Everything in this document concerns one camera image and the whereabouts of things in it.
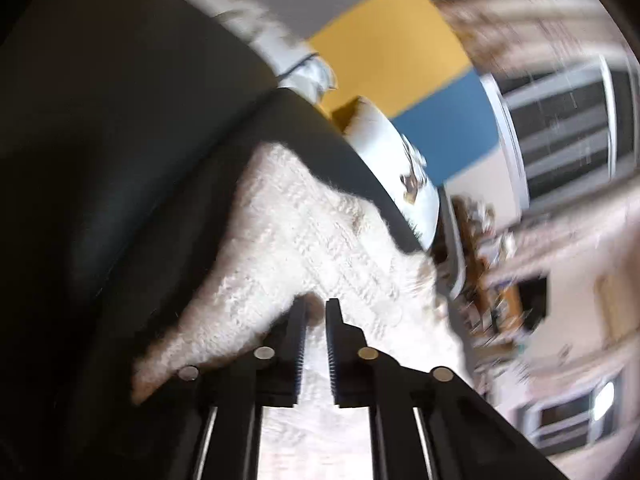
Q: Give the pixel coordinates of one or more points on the dark wooden desk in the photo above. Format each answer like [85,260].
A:
[482,280]

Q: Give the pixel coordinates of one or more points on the white-framed window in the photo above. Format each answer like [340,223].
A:
[570,415]

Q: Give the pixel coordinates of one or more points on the black flat screen monitor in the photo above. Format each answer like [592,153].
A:
[534,302]

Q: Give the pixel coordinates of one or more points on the geometric-print pillow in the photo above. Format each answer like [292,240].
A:
[270,45]

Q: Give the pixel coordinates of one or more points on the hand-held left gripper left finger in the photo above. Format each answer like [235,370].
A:
[299,350]

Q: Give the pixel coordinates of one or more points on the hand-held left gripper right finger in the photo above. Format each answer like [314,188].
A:
[331,350]

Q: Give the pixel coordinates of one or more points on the cream knit sweater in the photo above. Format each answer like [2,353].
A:
[310,240]

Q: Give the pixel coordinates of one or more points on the white deer-print pillow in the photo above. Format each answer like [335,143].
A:
[385,155]

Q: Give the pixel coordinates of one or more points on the barred window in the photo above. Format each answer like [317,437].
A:
[565,130]

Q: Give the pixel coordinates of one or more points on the patterned curtain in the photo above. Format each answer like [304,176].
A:
[525,30]
[575,240]

